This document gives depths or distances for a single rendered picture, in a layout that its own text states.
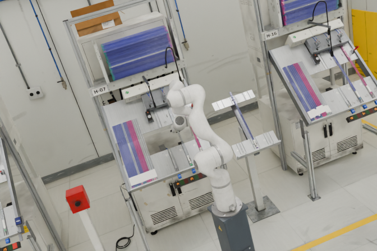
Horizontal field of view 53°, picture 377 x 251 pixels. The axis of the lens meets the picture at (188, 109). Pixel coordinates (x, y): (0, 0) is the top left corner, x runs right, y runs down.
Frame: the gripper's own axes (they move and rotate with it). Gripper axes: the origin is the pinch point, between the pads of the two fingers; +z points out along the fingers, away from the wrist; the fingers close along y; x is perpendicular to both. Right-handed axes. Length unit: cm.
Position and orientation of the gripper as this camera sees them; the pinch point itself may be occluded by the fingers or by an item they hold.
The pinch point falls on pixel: (177, 130)
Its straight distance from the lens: 287.6
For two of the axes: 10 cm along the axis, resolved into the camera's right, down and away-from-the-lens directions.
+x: 3.5, 9.1, -2.1
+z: -0.8, 2.5, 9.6
